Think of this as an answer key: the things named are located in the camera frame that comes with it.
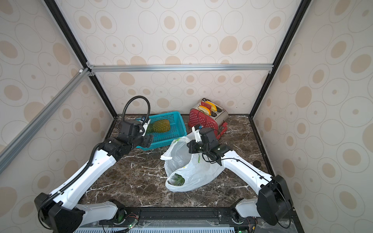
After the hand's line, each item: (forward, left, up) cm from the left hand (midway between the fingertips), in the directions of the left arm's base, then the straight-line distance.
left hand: (148, 131), depth 76 cm
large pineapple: (-17, -15, -22) cm, 32 cm away
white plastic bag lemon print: (-16, -26, -11) cm, 32 cm away
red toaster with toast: (+20, -34, -7) cm, 40 cm away
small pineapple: (+18, 0, -17) cm, 24 cm away
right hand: (-4, -20, -7) cm, 21 cm away
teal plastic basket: (+24, -12, -26) cm, 37 cm away
